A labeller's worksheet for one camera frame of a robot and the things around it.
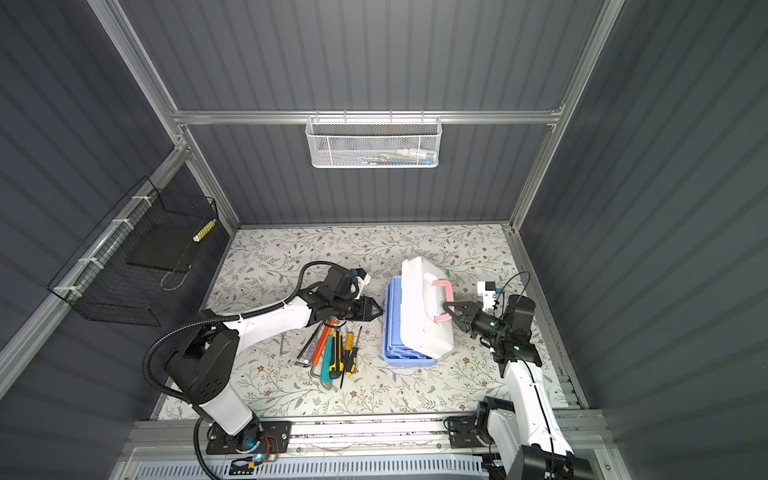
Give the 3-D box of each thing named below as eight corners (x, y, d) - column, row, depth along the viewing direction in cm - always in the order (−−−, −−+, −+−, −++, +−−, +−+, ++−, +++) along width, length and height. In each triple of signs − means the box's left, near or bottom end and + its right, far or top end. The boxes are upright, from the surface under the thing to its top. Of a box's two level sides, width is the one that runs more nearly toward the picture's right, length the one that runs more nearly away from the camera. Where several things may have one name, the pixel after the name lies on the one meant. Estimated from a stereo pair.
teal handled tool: (321, 390, 83) (319, 388, 81) (322, 338, 92) (321, 335, 91) (332, 388, 83) (331, 386, 81) (332, 337, 93) (331, 334, 91)
